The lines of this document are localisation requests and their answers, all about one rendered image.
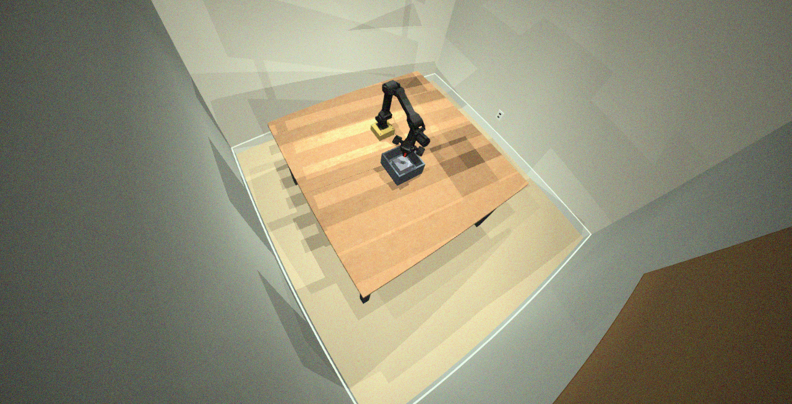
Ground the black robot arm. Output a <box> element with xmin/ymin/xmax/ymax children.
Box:
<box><xmin>375</xmin><ymin>80</ymin><xmax>431</xmax><ymax>153</ymax></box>

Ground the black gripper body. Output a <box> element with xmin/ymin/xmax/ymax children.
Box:
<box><xmin>392</xmin><ymin>135</ymin><xmax>425</xmax><ymax>157</ymax></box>

